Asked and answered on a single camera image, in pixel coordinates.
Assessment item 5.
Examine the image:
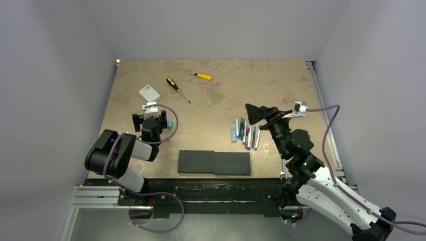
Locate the magenta cap marker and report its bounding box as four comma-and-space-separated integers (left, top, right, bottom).
244, 125, 250, 149

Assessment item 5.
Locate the pink cap white marker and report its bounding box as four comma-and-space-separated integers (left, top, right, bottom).
254, 130, 261, 151

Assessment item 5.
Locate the aluminium side rail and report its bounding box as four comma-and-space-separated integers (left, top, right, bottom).
306, 61, 348, 184

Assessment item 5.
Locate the silver wrench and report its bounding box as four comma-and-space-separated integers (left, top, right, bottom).
279, 159, 287, 180

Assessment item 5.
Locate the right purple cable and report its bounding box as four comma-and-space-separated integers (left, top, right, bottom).
305, 104, 426, 236

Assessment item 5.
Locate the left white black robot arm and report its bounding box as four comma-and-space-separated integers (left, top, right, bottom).
84, 110, 167, 205

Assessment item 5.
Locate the yellow handle screwdriver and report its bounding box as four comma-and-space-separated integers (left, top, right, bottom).
187, 71, 212, 81

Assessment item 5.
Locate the white square box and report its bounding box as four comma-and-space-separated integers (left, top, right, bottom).
138, 85, 160, 102

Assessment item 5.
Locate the dark blue gel pen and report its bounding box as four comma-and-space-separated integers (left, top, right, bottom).
251, 126, 256, 149

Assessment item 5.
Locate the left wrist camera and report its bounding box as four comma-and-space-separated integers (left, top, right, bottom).
142, 102, 159, 119

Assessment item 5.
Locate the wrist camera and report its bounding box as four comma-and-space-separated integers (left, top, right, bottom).
142, 102, 159, 119
282, 101, 308, 118

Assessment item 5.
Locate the blue white marker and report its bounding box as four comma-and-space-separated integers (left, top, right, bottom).
246, 125, 253, 150

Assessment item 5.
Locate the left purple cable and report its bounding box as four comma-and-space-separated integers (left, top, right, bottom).
102, 104, 184, 233

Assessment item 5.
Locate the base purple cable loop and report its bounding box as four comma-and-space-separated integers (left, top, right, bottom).
128, 190, 186, 233

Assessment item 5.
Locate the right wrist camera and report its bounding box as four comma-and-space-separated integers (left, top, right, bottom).
282, 101, 308, 118

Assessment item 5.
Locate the black rectangular block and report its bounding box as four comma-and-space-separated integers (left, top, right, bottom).
177, 150, 251, 176

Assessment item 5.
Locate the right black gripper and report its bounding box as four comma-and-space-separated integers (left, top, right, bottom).
246, 103, 293, 158

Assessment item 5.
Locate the black base frame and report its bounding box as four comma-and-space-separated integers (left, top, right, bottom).
83, 178, 320, 219

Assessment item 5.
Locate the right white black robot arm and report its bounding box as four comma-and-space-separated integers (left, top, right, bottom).
245, 101, 396, 240

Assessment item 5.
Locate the light blue cap marker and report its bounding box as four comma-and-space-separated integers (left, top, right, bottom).
235, 117, 240, 139

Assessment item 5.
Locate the black yellow screwdriver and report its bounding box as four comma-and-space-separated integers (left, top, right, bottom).
166, 77, 191, 103

